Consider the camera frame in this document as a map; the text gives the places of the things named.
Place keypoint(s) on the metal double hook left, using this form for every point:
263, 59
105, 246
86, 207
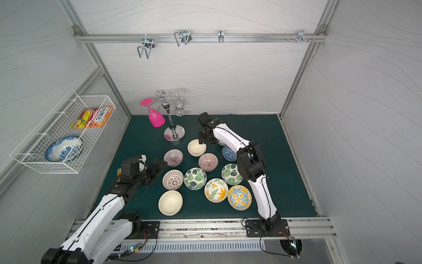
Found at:
147, 44

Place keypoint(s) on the dark green table mat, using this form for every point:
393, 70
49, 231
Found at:
286, 186

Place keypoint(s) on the green leaf bowl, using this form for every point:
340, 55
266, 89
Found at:
231, 175
195, 178

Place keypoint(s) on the colourful snack packet in basket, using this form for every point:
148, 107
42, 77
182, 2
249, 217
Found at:
93, 117

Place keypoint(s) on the chrome glass holder stand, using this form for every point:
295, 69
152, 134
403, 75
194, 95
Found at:
174, 133

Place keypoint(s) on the blue white bowl in basket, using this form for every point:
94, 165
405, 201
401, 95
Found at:
65, 148

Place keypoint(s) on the blue yellow floral bowl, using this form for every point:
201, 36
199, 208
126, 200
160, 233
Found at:
239, 197

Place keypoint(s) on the pink plastic wine glass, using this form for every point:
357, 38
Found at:
155, 117

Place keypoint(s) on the aluminium front mounting rail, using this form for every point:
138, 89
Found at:
214, 229

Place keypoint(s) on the metal hook right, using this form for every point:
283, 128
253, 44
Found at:
300, 38

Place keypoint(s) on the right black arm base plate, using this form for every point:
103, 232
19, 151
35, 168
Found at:
256, 229

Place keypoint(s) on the blue patterned bowl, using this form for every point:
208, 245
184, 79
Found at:
229, 154

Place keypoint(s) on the white wire wall basket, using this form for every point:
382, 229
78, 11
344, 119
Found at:
56, 125

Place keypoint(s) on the metal double hook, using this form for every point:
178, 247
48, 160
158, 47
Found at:
182, 37
147, 44

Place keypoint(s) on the white lattice bowl front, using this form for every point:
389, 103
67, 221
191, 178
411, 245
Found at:
173, 180

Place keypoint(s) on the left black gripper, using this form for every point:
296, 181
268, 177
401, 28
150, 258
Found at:
153, 169

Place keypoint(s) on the metal double hook middle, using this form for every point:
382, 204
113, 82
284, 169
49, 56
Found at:
182, 37

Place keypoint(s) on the small metal hook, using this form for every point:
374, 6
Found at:
220, 36

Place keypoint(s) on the pink striped bowl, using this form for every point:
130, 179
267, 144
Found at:
173, 157
208, 162

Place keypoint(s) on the yellow leaf patterned bowl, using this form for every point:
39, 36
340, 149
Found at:
216, 190

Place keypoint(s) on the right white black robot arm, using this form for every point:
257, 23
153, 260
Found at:
252, 167

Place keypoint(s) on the aluminium top crossbar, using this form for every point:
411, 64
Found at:
196, 38

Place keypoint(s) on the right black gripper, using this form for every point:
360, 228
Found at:
204, 132

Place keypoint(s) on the cream bowl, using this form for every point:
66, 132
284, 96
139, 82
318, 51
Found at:
170, 203
196, 149

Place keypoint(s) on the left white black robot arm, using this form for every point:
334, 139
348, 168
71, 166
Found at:
91, 243

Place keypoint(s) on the clear wine glass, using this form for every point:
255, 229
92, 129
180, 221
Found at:
180, 102

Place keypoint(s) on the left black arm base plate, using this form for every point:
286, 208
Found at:
145, 230

